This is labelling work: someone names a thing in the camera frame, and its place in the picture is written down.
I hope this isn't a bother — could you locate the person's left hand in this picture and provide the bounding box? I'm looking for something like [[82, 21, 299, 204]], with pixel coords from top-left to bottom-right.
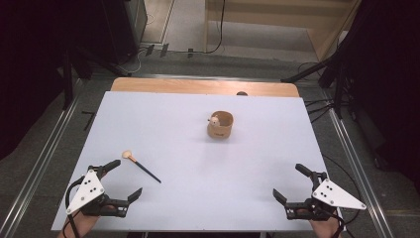
[[56, 205, 117, 238]]

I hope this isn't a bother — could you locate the black cabinet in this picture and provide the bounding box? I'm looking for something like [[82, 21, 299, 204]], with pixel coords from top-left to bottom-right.
[[98, 0, 149, 65]]

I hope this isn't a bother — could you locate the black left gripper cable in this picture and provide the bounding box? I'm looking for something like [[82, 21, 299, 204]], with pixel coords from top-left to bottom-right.
[[64, 175, 87, 238]]

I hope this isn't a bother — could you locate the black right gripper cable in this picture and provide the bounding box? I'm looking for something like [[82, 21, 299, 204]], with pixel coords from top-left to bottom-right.
[[325, 207, 348, 238]]

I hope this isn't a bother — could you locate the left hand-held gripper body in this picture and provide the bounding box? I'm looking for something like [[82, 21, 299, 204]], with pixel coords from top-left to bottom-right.
[[64, 165, 131, 218]]

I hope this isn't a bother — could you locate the tan bag-shaped holder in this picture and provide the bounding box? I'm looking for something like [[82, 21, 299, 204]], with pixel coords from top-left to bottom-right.
[[206, 110, 235, 140]]

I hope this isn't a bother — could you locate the light wooden shelf unit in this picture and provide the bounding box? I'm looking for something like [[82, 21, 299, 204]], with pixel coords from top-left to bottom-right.
[[203, 0, 362, 62]]

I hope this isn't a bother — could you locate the makeup brush with dark handle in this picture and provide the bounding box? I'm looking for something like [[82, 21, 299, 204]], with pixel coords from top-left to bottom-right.
[[121, 150, 162, 184]]

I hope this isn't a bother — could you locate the person's right hand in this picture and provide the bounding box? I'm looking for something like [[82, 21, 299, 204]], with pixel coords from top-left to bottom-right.
[[296, 207, 341, 238]]

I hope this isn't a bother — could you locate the black curtain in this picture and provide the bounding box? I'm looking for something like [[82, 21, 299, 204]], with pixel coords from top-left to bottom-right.
[[333, 0, 420, 182], [0, 0, 110, 162]]

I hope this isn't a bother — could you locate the white floor cable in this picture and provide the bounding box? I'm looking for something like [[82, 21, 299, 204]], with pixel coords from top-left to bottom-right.
[[127, 46, 151, 74]]

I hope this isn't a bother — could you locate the aluminium floor rail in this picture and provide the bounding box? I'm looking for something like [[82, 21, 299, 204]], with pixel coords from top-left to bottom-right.
[[0, 93, 82, 238], [323, 90, 396, 238]]

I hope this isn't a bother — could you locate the black hanging cable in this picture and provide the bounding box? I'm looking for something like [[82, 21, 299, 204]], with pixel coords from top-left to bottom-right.
[[205, 0, 228, 55]]

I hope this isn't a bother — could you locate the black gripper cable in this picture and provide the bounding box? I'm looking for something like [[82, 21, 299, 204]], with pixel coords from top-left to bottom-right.
[[64, 175, 87, 238], [325, 207, 348, 238]]

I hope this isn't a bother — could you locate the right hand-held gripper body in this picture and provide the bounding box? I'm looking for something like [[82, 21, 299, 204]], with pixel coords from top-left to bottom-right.
[[284, 171, 368, 222]]

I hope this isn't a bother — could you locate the thin black floor cable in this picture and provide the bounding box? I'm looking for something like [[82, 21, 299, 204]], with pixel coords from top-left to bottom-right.
[[321, 153, 364, 227]]

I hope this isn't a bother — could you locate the black metal stand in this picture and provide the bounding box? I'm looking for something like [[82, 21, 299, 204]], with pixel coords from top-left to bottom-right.
[[61, 46, 133, 111], [280, 54, 353, 121]]

